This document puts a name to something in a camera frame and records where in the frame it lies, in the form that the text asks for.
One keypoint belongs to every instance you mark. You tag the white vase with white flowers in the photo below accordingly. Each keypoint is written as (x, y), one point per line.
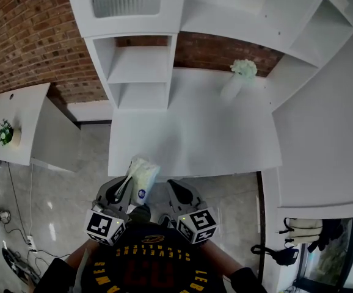
(233, 87)

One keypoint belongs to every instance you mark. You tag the small green potted plant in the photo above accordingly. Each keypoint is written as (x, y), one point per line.
(6, 133)

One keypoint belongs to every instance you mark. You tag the person's left forearm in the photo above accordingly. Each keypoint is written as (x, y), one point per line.
(80, 253)

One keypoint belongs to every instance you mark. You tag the white plastic packet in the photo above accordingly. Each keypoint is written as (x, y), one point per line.
(144, 179)

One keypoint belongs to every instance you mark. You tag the black jacket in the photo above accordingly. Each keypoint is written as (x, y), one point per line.
(329, 233)

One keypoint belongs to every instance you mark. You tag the white side table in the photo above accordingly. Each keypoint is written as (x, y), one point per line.
(17, 111)

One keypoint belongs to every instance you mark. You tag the black printed shirt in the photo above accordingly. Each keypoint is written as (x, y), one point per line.
(161, 267)

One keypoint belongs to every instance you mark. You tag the person's right forearm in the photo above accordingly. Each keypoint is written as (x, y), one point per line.
(225, 259)

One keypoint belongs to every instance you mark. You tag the black stand base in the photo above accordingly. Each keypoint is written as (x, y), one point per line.
(17, 264)

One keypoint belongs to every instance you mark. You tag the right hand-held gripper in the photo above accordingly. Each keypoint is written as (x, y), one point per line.
(198, 224)

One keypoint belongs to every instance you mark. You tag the white power strip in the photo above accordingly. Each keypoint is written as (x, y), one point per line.
(32, 243)

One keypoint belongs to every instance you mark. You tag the white desk with shelving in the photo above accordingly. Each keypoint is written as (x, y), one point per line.
(201, 139)

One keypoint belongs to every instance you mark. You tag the beige backpack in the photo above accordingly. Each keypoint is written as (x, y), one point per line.
(304, 230)

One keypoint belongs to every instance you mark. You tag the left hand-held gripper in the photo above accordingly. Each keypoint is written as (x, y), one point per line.
(100, 226)

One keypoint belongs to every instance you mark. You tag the olive trousers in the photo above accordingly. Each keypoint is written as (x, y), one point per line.
(140, 214)

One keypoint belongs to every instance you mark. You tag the glass cabinet door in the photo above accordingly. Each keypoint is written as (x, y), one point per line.
(127, 2)

